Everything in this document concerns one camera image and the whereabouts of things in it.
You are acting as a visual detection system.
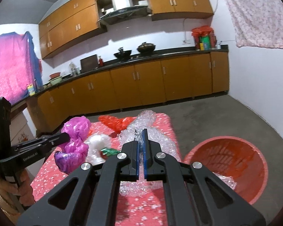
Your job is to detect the green box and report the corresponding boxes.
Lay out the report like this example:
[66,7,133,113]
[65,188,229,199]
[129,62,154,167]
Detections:
[199,36,210,50]

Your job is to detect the white plastic bag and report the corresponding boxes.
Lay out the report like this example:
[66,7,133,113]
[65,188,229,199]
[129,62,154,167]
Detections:
[85,134,112,166]

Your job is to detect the clear bubble wrap sheet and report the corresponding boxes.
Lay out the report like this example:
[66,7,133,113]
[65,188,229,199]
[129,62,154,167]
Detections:
[119,110,180,197]

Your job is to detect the brown cutting board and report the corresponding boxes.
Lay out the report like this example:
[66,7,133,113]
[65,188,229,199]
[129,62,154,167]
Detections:
[80,55,98,72]

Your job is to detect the pale floral hanging cloth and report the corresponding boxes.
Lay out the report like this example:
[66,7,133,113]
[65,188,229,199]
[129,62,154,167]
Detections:
[217,0,283,50]

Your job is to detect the red gift bag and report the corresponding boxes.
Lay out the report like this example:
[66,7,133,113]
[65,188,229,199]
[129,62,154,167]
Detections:
[192,25,217,51]

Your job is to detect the red plastic basin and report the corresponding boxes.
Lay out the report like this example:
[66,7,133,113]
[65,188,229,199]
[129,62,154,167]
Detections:
[183,136,269,205]

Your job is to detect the pink and blue hanging cloth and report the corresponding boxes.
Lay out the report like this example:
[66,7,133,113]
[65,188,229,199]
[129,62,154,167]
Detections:
[0,31,43,105]

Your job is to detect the black open wok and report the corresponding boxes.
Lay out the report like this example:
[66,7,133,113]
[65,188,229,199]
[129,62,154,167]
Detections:
[114,47,132,61]

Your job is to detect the orange base cabinets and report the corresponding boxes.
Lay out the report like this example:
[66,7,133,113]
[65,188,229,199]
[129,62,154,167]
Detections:
[36,50,229,133]

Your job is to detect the black lidded wok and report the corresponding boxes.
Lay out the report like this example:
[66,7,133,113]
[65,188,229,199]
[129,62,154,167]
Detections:
[136,42,156,55]

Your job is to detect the white floral cabinet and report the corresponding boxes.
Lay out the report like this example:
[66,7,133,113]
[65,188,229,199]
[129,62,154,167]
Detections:
[11,99,37,146]

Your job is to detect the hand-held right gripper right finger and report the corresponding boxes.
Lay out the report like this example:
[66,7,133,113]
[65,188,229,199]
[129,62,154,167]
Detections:
[143,129,266,226]

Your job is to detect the person's left hand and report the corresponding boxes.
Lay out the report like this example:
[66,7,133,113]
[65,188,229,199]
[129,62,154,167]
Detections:
[0,169,36,210]

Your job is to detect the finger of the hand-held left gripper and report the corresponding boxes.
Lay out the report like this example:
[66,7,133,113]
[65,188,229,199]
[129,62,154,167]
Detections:
[12,132,71,154]

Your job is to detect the grey range hood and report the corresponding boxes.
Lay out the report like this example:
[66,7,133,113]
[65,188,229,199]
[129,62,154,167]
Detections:
[98,0,152,26]

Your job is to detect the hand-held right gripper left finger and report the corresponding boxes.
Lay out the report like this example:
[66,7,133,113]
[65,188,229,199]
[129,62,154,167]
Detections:
[16,142,141,226]

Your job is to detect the pink plastic bag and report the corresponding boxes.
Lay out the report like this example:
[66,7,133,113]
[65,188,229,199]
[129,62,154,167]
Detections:
[61,116,92,170]

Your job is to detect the purple foil wrapper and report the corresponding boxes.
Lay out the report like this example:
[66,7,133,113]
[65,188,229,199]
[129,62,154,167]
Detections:
[55,151,81,173]

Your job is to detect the person's left forearm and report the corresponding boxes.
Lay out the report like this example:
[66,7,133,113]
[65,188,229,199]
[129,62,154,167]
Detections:
[0,176,23,224]

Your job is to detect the red floral tablecloth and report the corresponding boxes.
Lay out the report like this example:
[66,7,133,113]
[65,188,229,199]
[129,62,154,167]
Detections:
[29,113,182,226]

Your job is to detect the red plastic bag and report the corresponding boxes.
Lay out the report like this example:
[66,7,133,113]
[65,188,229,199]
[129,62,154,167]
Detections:
[98,115,134,137]

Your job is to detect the small bubble wrap piece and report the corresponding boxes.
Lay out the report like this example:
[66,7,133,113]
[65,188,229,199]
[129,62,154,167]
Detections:
[212,173,238,192]

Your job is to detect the black kitchen countertop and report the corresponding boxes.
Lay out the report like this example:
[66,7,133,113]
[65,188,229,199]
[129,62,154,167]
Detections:
[11,45,229,107]

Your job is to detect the green and red wrapper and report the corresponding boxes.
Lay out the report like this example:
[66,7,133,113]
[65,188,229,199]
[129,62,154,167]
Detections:
[100,147,121,159]

